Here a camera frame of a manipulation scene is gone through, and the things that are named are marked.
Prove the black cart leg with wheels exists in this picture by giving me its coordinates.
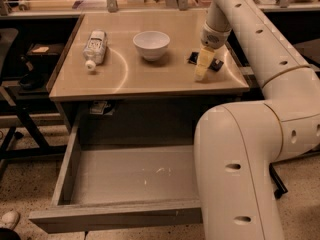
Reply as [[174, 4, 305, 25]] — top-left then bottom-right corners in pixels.
[[269, 163, 288, 199]]

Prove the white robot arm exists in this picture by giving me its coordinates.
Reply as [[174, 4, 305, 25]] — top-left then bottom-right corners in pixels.
[[194, 0, 320, 240]]

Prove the white label under table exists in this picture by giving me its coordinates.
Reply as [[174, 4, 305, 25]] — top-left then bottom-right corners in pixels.
[[89, 101, 107, 115]]

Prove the blue rxbar blueberry wrapper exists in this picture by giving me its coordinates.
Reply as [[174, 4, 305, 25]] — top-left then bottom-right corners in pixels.
[[187, 52, 224, 72]]

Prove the clear plastic water bottle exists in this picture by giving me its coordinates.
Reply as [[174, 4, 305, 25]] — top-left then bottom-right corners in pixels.
[[83, 30, 108, 72]]

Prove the open grey top drawer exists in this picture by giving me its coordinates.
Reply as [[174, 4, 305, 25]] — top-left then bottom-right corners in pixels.
[[28, 101, 234, 234]]

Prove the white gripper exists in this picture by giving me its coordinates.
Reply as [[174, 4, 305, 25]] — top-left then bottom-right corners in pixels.
[[194, 22, 231, 81]]

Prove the white shoe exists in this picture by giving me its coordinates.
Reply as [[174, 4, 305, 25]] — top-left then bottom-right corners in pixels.
[[0, 211, 20, 230]]

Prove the white ceramic bowl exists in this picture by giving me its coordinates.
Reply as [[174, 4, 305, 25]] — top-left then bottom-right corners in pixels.
[[133, 31, 170, 61]]

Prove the dark box with tan note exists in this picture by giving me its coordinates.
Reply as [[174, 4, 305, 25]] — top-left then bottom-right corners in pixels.
[[27, 43, 64, 56]]

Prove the black chair frame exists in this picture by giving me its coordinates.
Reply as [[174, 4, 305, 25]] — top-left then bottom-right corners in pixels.
[[0, 28, 66, 171]]

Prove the wooden cabinet table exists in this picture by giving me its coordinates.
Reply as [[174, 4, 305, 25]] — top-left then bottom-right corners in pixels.
[[50, 9, 249, 127]]

